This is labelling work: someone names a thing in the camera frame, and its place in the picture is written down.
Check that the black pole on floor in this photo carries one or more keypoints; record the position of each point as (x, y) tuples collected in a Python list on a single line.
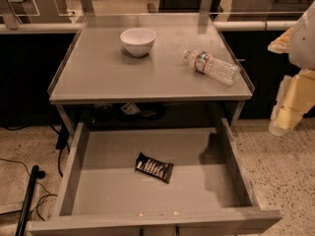
[(21, 226)]

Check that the white ceramic bowl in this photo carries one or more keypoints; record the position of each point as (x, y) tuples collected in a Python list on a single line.
[(138, 41)]

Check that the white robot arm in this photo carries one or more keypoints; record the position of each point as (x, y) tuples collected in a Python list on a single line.
[(302, 43)]

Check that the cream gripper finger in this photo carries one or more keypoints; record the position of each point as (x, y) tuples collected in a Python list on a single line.
[(282, 43), (296, 97)]

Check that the black rxbar chocolate wrapper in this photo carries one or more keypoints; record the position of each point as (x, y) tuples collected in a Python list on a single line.
[(154, 168)]

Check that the black power strip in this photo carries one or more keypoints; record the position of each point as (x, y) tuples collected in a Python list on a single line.
[(63, 137)]

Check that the white tag under counter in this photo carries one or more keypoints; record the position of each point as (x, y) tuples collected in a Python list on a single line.
[(130, 108)]

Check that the clear plastic water bottle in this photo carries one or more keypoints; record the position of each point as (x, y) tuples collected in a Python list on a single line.
[(211, 66)]

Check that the grey cabinet counter frame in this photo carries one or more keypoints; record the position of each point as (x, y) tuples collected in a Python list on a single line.
[(97, 69)]

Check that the grey open top drawer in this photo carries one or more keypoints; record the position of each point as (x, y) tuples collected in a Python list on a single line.
[(102, 194)]

